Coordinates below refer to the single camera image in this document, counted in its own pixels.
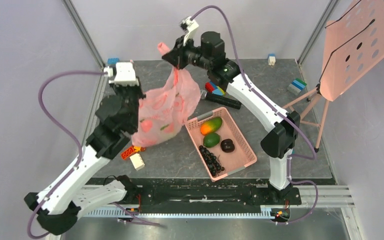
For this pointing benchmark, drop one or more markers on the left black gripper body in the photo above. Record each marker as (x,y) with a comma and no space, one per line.
(132,95)

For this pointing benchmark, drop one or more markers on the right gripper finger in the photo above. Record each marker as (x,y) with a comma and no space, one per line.
(180,42)
(175,57)

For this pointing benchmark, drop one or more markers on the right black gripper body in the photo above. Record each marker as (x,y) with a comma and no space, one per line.
(179,55)

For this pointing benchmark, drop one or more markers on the pink plastic bag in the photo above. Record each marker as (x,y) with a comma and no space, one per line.
(165,110)

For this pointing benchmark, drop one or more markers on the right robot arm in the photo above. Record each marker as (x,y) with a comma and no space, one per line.
(281,126)

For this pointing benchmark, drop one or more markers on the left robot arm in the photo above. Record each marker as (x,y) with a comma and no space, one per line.
(59,206)

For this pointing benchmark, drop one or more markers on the orange green fake mango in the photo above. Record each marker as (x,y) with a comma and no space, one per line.
(211,126)

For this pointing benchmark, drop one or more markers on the green fake avocado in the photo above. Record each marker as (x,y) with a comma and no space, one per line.
(211,140)

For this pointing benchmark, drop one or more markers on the dark fake plum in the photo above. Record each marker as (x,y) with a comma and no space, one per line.
(227,145)

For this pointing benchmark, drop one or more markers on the black fake grape bunch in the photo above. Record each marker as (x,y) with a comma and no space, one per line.
(211,160)

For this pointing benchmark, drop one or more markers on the red blue green brick cluster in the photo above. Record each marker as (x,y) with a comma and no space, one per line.
(214,89)

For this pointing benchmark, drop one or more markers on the blue brick at corner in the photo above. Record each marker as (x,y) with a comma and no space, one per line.
(113,60)

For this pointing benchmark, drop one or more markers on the black microphone silver head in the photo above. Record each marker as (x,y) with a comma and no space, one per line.
(220,100)

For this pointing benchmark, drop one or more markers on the blue white brick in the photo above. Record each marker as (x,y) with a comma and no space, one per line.
(271,59)

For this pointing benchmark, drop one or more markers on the white toy brick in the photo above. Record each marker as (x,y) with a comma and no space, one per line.
(137,161)

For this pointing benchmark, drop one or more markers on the grey blue green brick stack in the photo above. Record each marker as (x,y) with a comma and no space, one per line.
(296,86)

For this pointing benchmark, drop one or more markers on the pink plastic basket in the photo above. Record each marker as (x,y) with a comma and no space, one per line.
(230,162)

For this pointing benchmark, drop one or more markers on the pink perforated music stand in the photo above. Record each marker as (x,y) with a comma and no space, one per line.
(354,44)

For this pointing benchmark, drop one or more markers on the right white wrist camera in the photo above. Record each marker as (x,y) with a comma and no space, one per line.
(190,27)

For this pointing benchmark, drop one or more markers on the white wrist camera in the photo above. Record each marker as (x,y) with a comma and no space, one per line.
(121,73)
(190,27)

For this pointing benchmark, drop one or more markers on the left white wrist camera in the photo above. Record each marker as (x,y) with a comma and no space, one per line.
(121,73)

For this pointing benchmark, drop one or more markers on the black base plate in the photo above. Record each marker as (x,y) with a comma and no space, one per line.
(202,196)

